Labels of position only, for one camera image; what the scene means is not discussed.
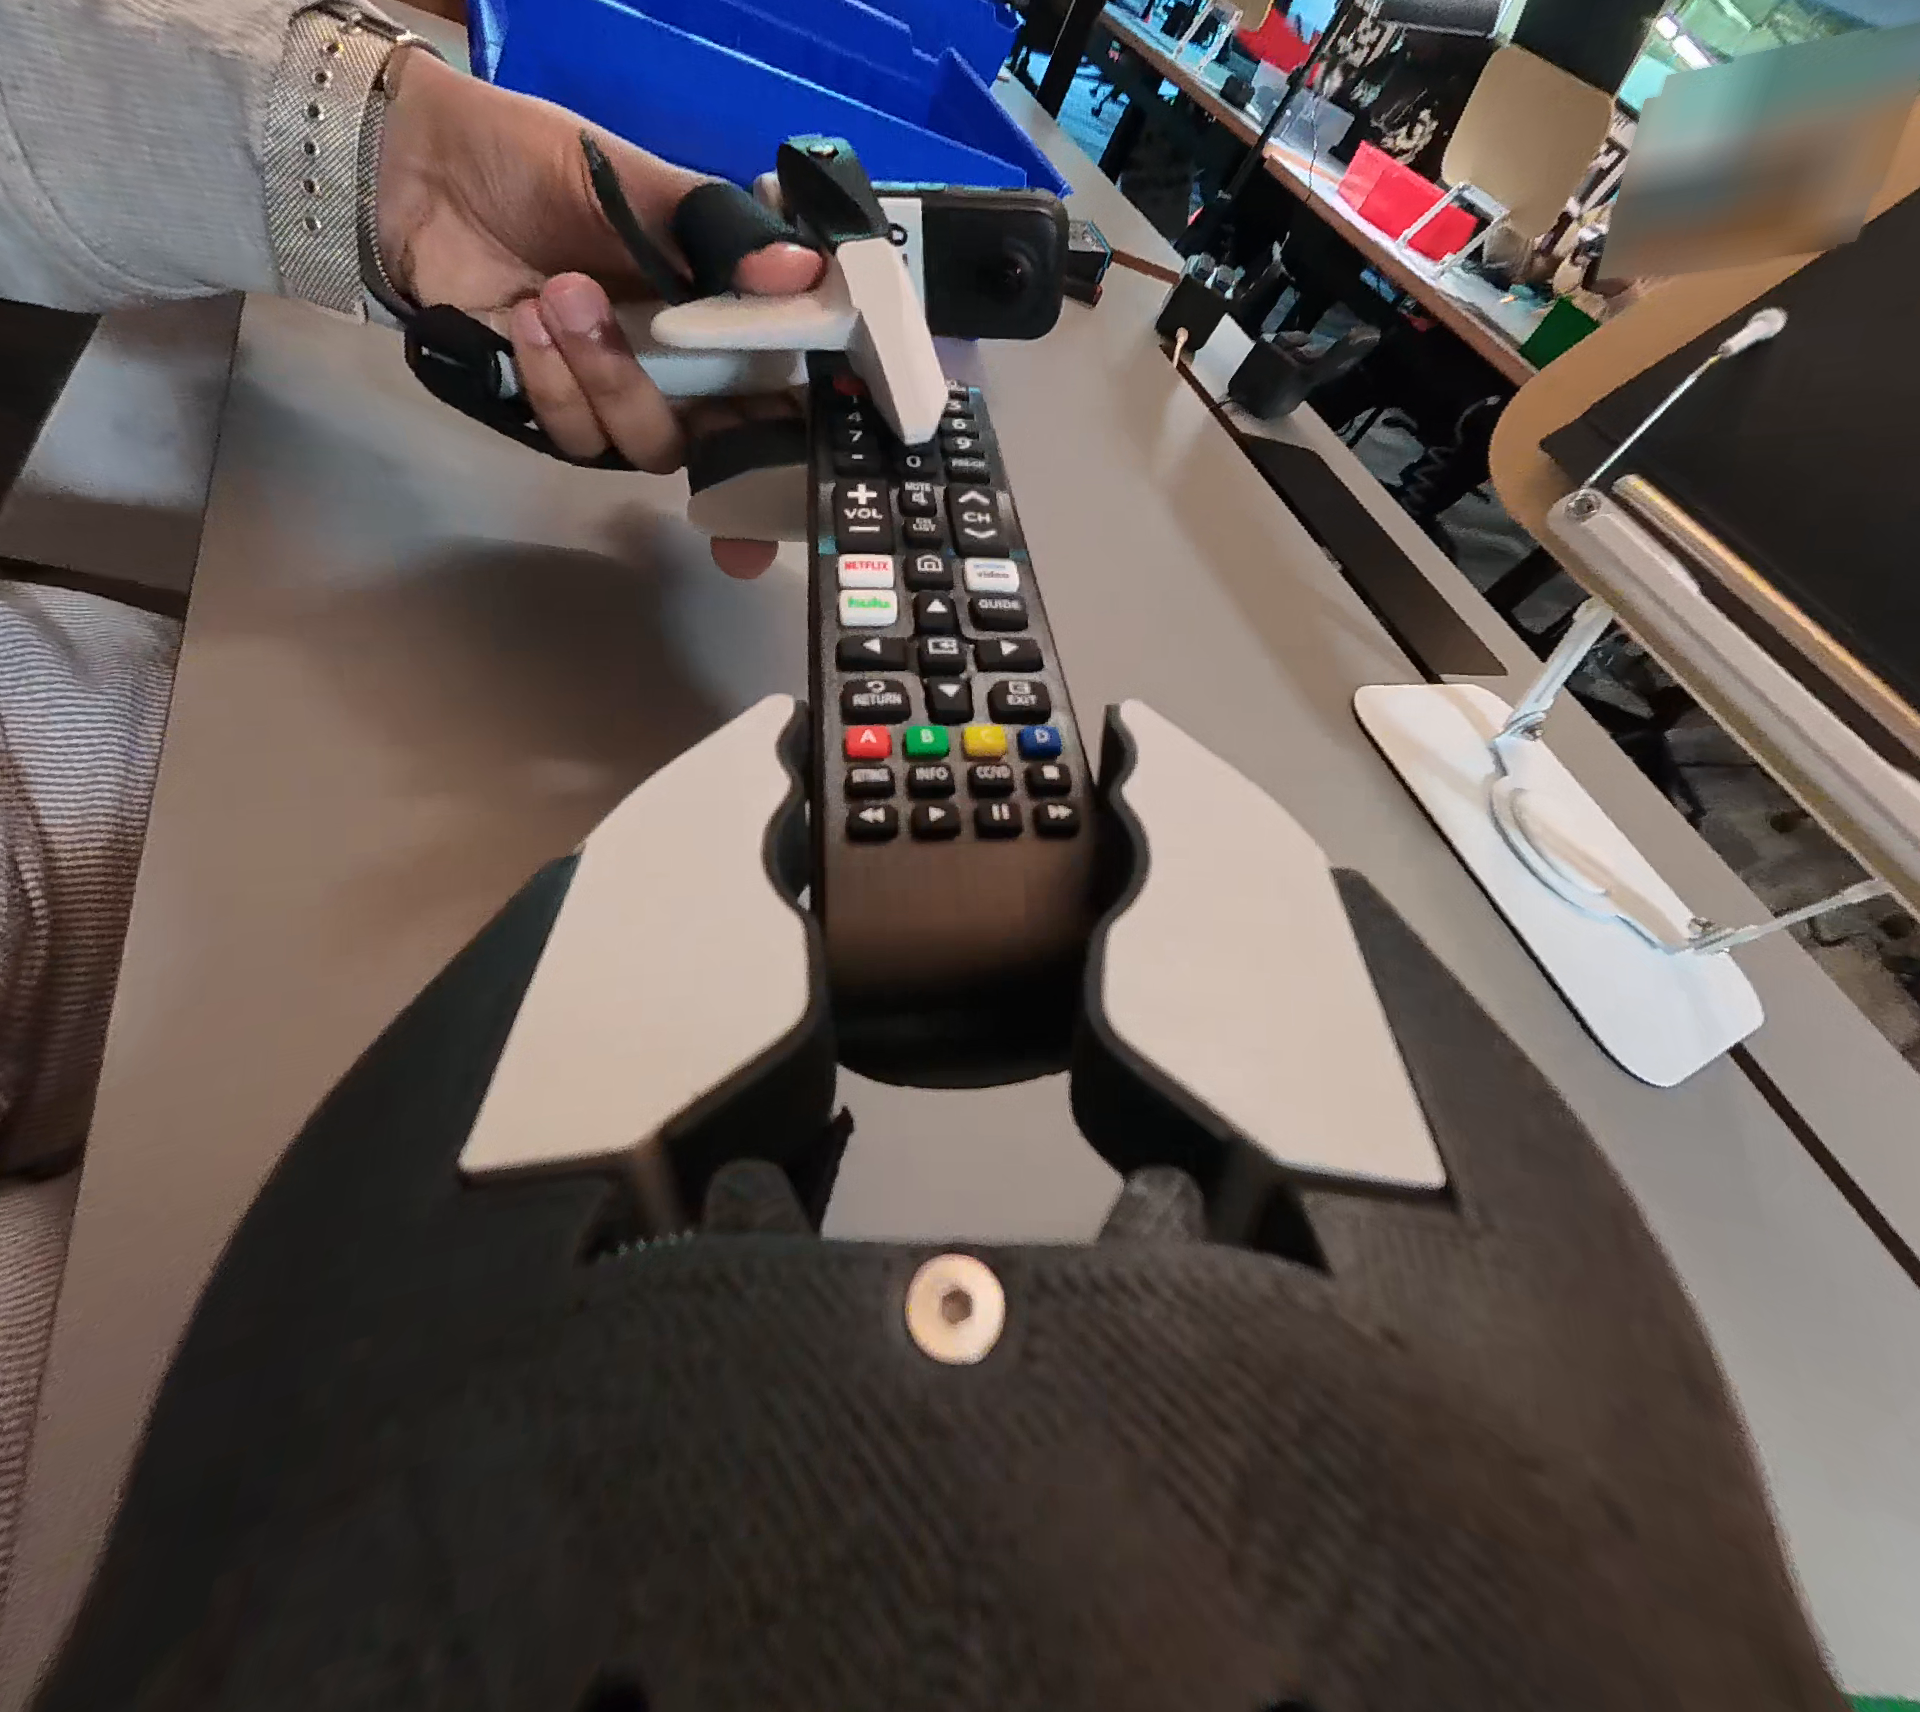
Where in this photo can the green plastic bin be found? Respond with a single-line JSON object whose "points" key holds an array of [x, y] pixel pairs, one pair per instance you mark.
{"points": [[1557, 332]]}

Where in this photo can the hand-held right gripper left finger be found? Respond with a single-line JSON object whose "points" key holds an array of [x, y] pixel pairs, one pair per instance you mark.
{"points": [[661, 977]]}

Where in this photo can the white metal panel stand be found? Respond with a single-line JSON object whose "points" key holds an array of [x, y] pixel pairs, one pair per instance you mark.
{"points": [[1575, 902]]}

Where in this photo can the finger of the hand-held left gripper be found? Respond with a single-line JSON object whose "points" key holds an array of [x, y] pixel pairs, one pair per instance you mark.
{"points": [[893, 332]]}

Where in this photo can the person's left forearm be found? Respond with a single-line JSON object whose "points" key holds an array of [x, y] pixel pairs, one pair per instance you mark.
{"points": [[135, 93]]}

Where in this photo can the black charger box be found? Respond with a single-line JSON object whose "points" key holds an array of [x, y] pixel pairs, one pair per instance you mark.
{"points": [[1200, 302]]}

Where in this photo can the person's left hand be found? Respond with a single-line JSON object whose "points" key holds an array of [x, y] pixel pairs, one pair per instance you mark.
{"points": [[480, 196]]}

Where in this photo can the black desk mat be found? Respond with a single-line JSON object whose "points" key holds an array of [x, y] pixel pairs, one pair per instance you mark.
{"points": [[1381, 556]]}

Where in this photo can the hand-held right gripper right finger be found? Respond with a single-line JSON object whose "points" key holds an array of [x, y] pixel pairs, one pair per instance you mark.
{"points": [[1260, 993]]}

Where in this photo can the red plastic bin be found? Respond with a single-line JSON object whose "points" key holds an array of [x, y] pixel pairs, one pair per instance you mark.
{"points": [[1394, 196]]}

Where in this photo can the black charging dock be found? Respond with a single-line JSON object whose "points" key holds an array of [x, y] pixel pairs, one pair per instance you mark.
{"points": [[1299, 371]]}

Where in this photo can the blue labelled plastic bin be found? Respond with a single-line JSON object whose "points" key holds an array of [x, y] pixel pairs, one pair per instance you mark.
{"points": [[721, 93]]}

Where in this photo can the black remote control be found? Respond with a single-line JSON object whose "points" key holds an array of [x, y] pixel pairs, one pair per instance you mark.
{"points": [[944, 693]]}

